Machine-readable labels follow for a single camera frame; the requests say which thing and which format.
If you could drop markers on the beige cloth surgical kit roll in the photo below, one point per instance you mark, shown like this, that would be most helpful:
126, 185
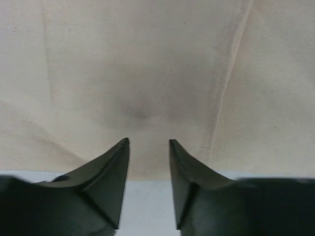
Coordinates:
232, 80

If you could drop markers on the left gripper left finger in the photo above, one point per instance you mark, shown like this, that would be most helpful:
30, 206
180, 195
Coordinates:
84, 202

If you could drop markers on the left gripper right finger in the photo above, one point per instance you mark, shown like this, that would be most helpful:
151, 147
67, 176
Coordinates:
207, 203

